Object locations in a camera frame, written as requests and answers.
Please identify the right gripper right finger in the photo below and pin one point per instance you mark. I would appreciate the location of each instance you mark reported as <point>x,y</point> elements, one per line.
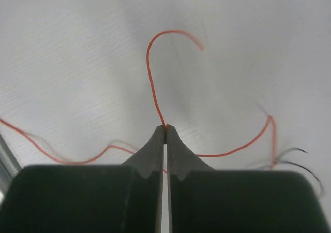
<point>202,199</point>

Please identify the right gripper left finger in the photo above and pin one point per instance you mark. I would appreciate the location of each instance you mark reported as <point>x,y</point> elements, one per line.
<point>89,198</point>

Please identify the aluminium mounting rail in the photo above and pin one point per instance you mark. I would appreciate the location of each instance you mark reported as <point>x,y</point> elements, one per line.
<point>10,167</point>

